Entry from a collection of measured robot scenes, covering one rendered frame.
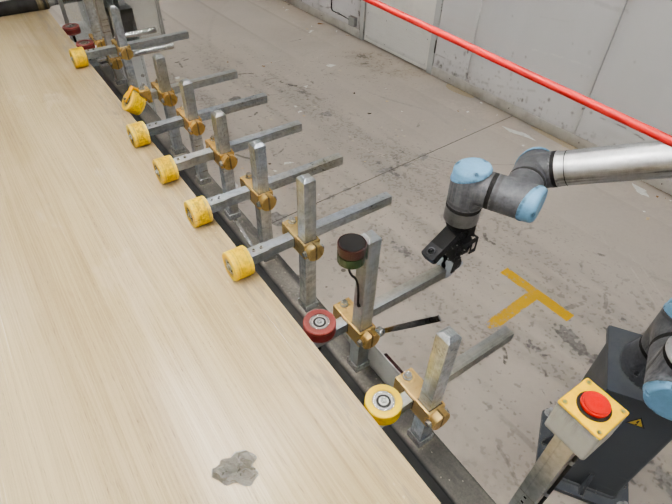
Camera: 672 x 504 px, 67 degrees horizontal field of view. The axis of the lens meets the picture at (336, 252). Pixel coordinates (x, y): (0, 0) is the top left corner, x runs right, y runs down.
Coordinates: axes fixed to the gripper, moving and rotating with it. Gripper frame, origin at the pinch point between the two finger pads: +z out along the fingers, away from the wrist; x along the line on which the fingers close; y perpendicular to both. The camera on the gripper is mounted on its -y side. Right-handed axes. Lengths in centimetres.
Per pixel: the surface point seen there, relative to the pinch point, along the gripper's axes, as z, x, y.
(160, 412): -9, -2, -82
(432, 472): 12, -37, -36
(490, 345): -2.8, -25.7, -8.7
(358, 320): -8.4, -4.8, -33.7
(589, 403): -41, -55, -32
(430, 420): -2.9, -32.1, -34.2
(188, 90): -26, 94, -32
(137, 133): -15, 97, -51
